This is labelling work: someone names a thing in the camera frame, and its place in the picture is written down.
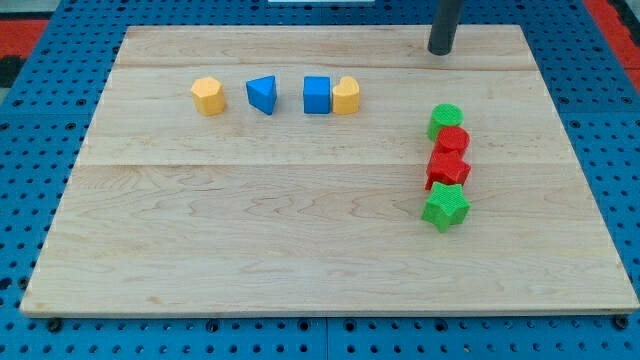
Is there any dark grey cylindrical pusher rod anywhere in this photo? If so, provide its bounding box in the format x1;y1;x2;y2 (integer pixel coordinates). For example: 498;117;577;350
427;0;464;56

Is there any blue cube block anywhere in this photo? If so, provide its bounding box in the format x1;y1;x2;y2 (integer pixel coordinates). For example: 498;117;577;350
303;76;331;114

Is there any red star block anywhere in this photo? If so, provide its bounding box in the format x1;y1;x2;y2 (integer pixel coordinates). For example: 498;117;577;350
425;151;472;190

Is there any light wooden board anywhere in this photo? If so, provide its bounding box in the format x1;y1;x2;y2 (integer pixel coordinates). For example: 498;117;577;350
21;25;639;318

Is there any yellow heart block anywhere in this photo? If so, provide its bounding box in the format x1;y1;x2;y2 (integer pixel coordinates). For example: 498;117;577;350
332;76;360;115

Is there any yellow hexagon block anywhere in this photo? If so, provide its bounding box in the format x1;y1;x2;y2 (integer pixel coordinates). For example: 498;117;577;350
191;77;226;116

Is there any red cylinder block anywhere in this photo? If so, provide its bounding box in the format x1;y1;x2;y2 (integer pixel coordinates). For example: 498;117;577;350
434;126;471;157

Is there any blue triangle block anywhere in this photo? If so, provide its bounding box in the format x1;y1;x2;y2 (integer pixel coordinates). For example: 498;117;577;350
246;75;277;115

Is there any green cylinder block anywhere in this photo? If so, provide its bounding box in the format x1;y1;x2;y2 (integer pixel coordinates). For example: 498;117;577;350
426;103;464;141

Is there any green star block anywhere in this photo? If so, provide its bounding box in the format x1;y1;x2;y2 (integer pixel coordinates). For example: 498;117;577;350
421;182;471;233

